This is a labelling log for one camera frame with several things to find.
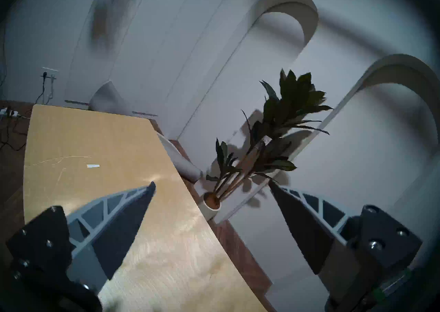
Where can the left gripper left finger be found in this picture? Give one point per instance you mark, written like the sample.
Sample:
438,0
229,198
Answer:
113,232

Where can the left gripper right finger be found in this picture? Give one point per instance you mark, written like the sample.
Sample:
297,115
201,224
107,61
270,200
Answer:
309,235

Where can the light wooden table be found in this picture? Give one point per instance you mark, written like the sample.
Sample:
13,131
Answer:
103,136

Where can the white plant pot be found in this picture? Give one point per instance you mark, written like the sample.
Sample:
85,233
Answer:
209,210

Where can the tall dark green plant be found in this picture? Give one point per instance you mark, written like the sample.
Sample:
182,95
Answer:
288,101

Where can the white power strip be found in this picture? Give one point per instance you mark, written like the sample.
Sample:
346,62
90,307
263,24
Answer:
8,112

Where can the white wall socket with plugs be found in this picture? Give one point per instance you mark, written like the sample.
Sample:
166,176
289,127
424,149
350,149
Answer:
50,72

